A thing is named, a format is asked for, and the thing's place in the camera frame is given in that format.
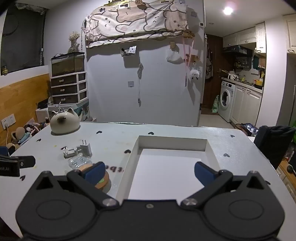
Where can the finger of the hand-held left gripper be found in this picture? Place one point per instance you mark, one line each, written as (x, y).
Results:
(25, 161)
(3, 151)

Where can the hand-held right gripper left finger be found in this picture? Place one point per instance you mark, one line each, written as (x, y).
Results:
(96, 173)

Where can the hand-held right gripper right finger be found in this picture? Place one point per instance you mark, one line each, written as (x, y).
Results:
(204, 172)

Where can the round cork coaster green bear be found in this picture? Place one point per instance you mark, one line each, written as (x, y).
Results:
(105, 182)

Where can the shallow white box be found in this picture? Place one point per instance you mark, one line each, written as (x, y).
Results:
(171, 166)

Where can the clear plastic blister pack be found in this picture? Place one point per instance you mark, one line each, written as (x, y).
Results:
(78, 161)

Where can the pile of plush toys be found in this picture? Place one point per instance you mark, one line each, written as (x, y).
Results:
(22, 135)

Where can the white storage box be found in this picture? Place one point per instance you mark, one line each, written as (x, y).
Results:
(42, 114)

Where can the white cat-shaped teapot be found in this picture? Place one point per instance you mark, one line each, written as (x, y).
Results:
(63, 122)

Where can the blue patterned bag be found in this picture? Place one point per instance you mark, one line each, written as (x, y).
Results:
(248, 128)

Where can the teal printed cloth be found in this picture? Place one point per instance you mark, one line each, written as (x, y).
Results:
(84, 111)

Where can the green plastic bag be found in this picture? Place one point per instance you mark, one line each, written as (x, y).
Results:
(215, 104)

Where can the white washing machine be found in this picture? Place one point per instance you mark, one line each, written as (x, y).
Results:
(226, 99)

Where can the dark jacket on chair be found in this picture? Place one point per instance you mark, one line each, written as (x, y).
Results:
(275, 143)

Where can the white kitchen base cabinet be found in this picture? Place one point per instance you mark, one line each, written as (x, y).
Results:
(246, 104)

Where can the white drawer unit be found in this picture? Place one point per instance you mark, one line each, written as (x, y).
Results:
(67, 89)

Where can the small black round object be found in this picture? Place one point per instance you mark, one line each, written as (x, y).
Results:
(290, 168)

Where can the white sheep plush toy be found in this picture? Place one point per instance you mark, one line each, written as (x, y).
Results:
(194, 74)

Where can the brown wooden door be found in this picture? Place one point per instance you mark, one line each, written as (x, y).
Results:
(217, 69)

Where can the glass fish tank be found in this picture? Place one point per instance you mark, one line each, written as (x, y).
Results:
(67, 64)

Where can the hanging apron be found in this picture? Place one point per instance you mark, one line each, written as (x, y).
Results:
(209, 62)

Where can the dark window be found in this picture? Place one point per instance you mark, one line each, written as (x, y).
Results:
(23, 39)

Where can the white hanging cloth pouch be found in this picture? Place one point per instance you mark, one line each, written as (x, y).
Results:
(174, 56)

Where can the white tall cabinet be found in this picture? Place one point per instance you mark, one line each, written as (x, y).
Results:
(290, 81)

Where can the black range hood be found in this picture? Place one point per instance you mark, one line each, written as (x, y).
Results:
(238, 49)

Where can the dried flower bouquet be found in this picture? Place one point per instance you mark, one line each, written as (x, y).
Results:
(74, 39)

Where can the bear printed blanket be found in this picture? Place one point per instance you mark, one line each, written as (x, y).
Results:
(136, 20)

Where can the round ceiling light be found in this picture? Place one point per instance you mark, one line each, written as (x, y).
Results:
(228, 10)

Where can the white wall socket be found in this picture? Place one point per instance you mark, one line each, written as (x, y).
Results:
(8, 121)

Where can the grey wall switch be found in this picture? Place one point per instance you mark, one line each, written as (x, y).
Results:
(131, 83)

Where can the white kitchen wall cabinets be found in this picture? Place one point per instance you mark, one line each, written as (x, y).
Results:
(242, 36)

